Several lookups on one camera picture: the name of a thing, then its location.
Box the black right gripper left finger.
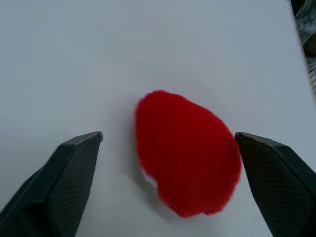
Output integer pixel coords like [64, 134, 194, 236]
[0, 131, 103, 237]

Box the red plush toy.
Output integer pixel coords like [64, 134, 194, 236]
[134, 90, 242, 218]

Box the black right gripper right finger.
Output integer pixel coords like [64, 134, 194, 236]
[234, 131, 316, 237]

